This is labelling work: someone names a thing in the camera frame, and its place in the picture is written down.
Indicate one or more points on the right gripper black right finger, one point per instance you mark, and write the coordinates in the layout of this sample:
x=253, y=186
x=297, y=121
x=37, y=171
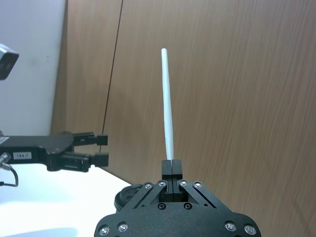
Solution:
x=176, y=170

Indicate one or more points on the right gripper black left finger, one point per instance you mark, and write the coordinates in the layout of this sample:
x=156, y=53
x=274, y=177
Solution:
x=167, y=170

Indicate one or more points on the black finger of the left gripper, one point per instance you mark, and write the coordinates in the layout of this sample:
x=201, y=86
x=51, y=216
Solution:
x=98, y=140
x=81, y=161

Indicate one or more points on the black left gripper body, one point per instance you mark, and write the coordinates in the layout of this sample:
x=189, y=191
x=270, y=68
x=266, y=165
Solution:
x=37, y=145

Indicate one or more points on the thin white paper-wrapped straw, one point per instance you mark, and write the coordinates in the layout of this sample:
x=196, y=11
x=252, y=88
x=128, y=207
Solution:
x=166, y=103

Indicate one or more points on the black round lid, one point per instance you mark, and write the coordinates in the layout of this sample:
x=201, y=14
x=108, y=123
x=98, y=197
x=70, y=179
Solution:
x=124, y=197

